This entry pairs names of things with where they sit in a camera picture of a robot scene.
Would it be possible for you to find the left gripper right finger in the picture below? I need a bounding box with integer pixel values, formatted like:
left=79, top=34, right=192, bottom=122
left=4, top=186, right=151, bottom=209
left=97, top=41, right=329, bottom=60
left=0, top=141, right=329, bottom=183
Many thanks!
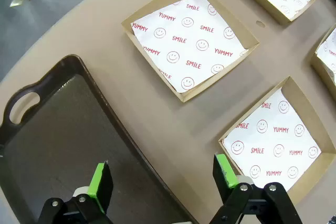
left=209, top=154, right=302, bottom=224

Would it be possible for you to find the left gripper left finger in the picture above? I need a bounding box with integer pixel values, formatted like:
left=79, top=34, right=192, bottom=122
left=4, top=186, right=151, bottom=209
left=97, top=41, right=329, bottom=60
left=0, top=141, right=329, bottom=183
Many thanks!
left=38, top=160, right=114, bottom=224

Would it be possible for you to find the dark brown handled serving tray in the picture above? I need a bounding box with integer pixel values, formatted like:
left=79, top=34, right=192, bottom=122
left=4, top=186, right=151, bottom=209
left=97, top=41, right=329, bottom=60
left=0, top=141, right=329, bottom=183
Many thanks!
left=0, top=54, right=198, bottom=224

